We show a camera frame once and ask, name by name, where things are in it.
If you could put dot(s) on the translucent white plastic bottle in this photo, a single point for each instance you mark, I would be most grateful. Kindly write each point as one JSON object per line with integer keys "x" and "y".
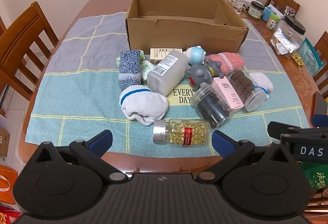
{"x": 166, "y": 75}

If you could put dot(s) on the pile of silver blister packs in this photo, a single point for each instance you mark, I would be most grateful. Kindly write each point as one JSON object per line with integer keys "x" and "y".
{"x": 284, "y": 39}

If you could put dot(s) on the clear jar of brown tablets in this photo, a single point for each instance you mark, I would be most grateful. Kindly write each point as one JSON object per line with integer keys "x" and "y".
{"x": 240, "y": 83}

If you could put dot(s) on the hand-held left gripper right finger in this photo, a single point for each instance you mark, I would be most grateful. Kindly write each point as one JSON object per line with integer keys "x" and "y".
{"x": 223, "y": 143}

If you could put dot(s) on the teal packet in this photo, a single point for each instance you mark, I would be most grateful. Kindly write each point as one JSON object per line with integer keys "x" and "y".
{"x": 310, "y": 57}

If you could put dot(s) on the black-lidded glass jar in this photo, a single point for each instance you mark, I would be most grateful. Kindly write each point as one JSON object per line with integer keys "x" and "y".
{"x": 256, "y": 12}

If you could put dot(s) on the pink knit sock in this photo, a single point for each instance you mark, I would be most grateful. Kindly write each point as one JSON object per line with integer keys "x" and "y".
{"x": 230, "y": 61}

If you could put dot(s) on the large clear black-lidded jar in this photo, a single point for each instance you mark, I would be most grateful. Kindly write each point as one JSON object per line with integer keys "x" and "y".
{"x": 294, "y": 26}

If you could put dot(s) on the white papers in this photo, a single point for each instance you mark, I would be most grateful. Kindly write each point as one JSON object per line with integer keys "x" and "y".
{"x": 275, "y": 10}

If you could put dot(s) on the grey toy figure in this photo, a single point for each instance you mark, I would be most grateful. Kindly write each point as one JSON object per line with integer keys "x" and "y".
{"x": 199, "y": 72}

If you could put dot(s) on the blue knit sock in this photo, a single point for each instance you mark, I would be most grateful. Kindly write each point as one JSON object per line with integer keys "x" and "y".
{"x": 129, "y": 65}

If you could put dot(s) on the green-lidded jar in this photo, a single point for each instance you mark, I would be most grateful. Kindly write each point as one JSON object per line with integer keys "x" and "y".
{"x": 273, "y": 22}

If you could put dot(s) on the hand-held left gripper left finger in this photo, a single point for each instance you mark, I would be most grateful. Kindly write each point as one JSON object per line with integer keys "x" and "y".
{"x": 102, "y": 140}

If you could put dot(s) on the dark red-edged object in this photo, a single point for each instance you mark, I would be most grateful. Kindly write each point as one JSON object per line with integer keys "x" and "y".
{"x": 320, "y": 103}

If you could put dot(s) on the blue and white toy figure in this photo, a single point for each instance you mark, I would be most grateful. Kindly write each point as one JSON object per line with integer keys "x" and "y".
{"x": 197, "y": 54}

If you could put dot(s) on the small white sock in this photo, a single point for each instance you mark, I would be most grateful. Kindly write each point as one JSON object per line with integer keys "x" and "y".
{"x": 261, "y": 81}

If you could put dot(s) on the small blue box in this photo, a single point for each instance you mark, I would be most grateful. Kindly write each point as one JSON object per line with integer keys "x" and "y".
{"x": 267, "y": 13}

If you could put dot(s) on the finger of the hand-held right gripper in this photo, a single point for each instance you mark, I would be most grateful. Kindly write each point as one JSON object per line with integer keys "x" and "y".
{"x": 279, "y": 129}
{"x": 320, "y": 120}

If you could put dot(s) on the green bag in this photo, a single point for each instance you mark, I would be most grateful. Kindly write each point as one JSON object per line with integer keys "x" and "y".
{"x": 316, "y": 177}

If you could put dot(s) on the small cream box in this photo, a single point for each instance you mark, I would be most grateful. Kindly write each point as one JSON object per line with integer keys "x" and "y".
{"x": 158, "y": 54}

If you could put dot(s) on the orange bag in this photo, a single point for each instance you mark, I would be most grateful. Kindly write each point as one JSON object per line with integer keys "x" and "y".
{"x": 6, "y": 183}

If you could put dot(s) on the clear jar of dark tablets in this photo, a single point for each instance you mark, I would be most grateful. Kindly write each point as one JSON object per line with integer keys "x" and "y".
{"x": 212, "y": 108}

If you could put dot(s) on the jar of yellow capsules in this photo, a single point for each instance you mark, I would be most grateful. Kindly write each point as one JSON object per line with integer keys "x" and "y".
{"x": 176, "y": 133}

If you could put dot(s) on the red patterned bag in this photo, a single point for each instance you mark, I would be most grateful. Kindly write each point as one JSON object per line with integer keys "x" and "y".
{"x": 9, "y": 215}

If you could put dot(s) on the pink box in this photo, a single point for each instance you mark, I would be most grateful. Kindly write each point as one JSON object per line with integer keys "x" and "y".
{"x": 228, "y": 93}

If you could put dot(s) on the brown cardboard box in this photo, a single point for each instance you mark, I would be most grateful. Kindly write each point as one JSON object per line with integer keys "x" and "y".
{"x": 179, "y": 34}

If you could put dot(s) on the green and white packet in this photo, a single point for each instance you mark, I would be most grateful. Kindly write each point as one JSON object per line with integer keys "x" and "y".
{"x": 146, "y": 69}

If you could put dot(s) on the white sock with blue stripe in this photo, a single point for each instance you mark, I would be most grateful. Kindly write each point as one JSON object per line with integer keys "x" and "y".
{"x": 143, "y": 106}

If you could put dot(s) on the blue checked towel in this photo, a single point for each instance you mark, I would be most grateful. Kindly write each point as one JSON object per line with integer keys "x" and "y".
{"x": 76, "y": 101}

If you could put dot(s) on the small cardboard carton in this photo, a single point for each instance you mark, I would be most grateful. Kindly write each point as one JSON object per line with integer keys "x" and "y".
{"x": 3, "y": 142}

